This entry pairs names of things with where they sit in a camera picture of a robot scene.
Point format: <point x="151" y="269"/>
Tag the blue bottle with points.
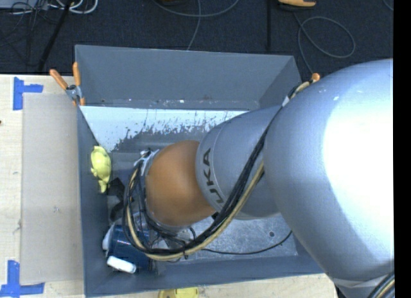
<point x="122" y="245"/>

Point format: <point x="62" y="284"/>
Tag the yellow toy animal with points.
<point x="101" y="162"/>

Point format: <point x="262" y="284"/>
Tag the grey metal bin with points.
<point x="180" y="78"/>

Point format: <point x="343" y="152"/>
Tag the pale flat board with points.
<point x="48" y="187"/>

